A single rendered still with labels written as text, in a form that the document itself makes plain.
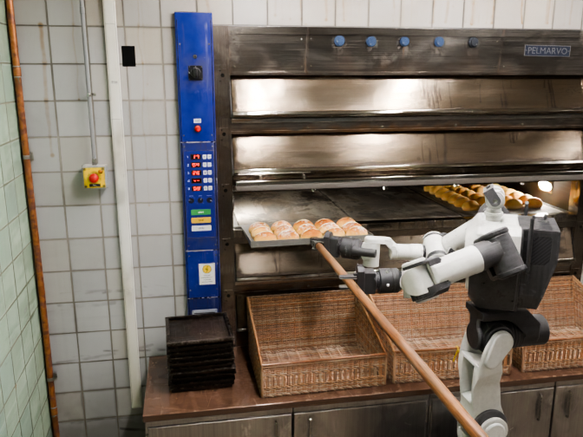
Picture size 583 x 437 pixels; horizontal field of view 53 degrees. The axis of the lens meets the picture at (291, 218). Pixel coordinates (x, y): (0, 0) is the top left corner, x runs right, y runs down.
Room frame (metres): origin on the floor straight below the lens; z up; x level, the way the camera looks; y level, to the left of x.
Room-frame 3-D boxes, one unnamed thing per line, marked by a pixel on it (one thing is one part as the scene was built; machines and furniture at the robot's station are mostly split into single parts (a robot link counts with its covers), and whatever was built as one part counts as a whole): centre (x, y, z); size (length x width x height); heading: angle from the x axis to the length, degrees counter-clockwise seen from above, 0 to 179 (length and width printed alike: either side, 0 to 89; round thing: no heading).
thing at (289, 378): (2.49, -0.10, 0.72); 0.56 x 0.49 x 0.28; 101
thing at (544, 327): (2.01, -0.80, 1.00); 0.28 x 0.13 x 0.18; 101
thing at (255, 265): (2.86, -0.61, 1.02); 1.79 x 0.11 x 0.19; 100
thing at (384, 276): (1.97, -0.29, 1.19); 0.12 x 0.10 x 0.13; 94
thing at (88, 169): (2.55, 0.86, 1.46); 0.10 x 0.07 x 0.10; 100
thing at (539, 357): (2.71, -1.27, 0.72); 0.56 x 0.49 x 0.28; 100
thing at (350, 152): (2.86, -0.61, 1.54); 1.79 x 0.11 x 0.19; 100
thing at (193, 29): (3.59, 0.59, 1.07); 1.93 x 0.16 x 2.15; 10
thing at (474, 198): (3.39, -1.10, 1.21); 0.61 x 0.48 x 0.06; 10
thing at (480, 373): (2.00, -0.72, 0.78); 0.18 x 0.15 x 0.47; 11
